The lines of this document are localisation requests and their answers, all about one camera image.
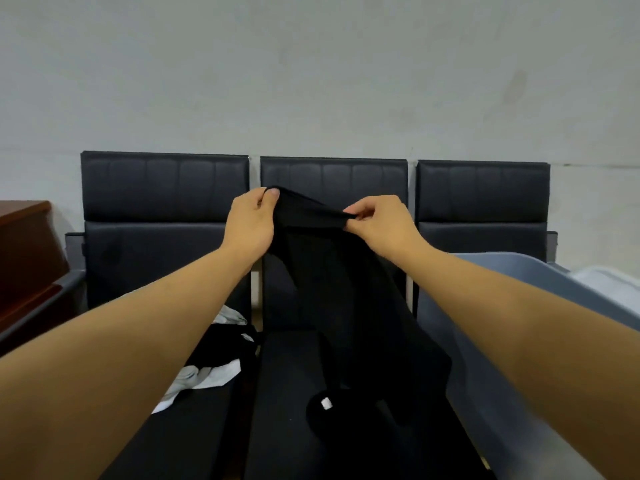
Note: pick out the person's right forearm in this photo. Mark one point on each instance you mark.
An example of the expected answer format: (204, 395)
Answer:
(540, 334)

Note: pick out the person's left forearm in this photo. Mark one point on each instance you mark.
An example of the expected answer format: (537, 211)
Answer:
(110, 359)

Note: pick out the blue-grey plastic bin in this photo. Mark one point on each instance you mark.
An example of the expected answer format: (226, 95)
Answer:
(475, 384)

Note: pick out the black leather bench chair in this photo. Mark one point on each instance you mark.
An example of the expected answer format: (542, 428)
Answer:
(285, 394)
(160, 189)
(480, 194)

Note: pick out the person's left hand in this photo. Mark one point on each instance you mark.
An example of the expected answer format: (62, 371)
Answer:
(250, 229)

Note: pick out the grey tank top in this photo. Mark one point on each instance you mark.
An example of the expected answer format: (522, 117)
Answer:
(200, 379)

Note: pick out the white bin lid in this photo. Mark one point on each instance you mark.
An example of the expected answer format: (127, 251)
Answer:
(615, 287)

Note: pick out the brown wooden cabinet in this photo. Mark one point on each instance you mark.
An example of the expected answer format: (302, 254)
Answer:
(30, 244)

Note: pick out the person's right hand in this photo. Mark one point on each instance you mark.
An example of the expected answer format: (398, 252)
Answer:
(387, 229)

